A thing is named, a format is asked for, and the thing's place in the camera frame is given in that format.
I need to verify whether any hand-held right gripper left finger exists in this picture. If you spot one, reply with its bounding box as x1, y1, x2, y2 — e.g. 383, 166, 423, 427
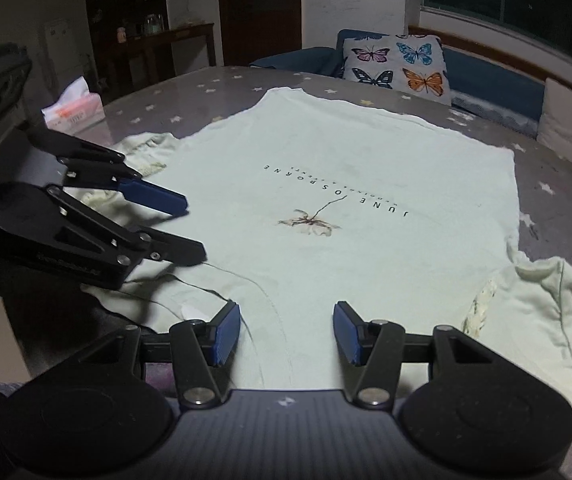
78, 300, 242, 407

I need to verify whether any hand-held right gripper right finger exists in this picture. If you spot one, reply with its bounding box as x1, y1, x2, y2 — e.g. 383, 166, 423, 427
332, 301, 504, 408

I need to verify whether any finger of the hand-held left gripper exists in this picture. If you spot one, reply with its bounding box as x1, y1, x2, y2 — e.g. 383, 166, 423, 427
46, 185, 208, 267
28, 126, 189, 217

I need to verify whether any pale green printed t-shirt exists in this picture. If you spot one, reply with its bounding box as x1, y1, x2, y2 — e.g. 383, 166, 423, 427
80, 87, 572, 428

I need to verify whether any tissue box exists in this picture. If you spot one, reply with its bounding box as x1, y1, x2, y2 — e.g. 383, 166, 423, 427
41, 76, 106, 135

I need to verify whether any white standing appliance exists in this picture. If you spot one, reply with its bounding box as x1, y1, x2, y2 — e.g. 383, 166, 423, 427
45, 18, 87, 88

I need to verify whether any grey star-print blanket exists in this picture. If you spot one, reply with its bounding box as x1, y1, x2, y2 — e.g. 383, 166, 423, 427
0, 64, 572, 480

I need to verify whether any dark wooden cabinet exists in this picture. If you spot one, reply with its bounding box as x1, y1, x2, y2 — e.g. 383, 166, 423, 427
83, 0, 172, 106

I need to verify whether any dark wooden table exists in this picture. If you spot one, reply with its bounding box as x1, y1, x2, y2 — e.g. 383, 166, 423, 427
111, 22, 217, 92

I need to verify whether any dark wooden door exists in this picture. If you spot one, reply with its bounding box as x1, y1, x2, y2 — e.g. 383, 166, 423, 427
216, 0, 303, 67

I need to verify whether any butterfly print pillow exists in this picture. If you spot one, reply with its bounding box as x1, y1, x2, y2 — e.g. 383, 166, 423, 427
341, 33, 453, 106

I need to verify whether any blue sofa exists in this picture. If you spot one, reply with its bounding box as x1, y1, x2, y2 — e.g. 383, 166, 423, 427
250, 29, 547, 138

